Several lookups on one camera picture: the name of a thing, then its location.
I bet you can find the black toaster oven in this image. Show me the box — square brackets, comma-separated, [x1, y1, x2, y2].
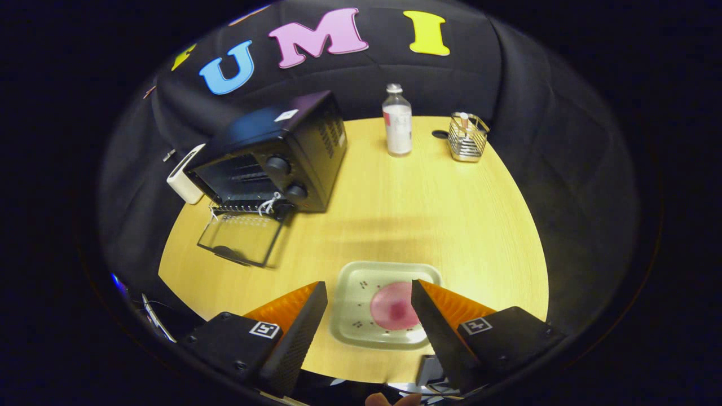
[186, 90, 349, 268]

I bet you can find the clear plastic bottle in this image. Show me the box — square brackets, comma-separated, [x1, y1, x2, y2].
[382, 83, 413, 157]

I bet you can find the white slot toaster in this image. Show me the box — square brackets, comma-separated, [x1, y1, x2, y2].
[166, 143, 206, 205]

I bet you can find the metal wire basket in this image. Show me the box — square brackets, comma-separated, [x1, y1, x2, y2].
[447, 112, 490, 163]

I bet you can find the pale green square plate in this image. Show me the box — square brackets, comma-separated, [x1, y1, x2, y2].
[329, 261, 444, 350]

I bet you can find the white string loop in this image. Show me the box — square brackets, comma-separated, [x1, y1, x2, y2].
[257, 192, 283, 218]

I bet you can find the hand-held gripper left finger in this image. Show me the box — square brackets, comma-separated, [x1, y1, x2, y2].
[179, 281, 329, 398]

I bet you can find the pink ham slice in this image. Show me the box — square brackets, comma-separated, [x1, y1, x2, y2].
[369, 281, 421, 332]

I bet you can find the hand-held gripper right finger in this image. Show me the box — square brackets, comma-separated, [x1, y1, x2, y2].
[411, 279, 567, 395]

